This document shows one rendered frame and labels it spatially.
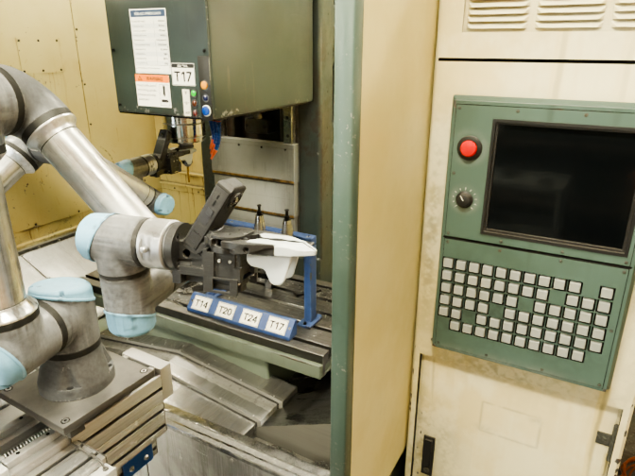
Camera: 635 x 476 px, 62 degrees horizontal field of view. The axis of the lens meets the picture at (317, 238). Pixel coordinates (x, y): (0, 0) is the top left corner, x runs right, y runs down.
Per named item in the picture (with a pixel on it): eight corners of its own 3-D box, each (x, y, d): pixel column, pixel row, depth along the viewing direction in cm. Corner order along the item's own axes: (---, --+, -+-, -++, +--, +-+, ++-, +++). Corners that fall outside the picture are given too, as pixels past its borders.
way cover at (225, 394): (247, 466, 162) (244, 423, 156) (56, 381, 202) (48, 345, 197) (298, 410, 186) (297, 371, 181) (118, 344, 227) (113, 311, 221)
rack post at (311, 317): (310, 330, 184) (309, 250, 173) (297, 326, 186) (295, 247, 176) (323, 317, 192) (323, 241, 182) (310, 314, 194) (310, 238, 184)
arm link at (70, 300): (113, 330, 113) (104, 272, 108) (68, 364, 101) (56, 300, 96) (67, 321, 117) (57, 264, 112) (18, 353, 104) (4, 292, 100)
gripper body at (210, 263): (263, 281, 79) (190, 272, 82) (264, 225, 77) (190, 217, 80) (240, 297, 71) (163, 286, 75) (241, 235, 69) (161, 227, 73)
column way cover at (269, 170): (295, 253, 250) (293, 144, 232) (215, 236, 272) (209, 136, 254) (300, 249, 254) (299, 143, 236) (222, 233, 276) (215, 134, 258)
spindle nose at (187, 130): (214, 139, 208) (213, 108, 204) (183, 145, 196) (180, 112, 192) (186, 135, 217) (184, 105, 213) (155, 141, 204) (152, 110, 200)
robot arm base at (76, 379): (68, 411, 103) (60, 368, 100) (23, 386, 111) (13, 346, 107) (129, 372, 115) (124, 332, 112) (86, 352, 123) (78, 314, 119)
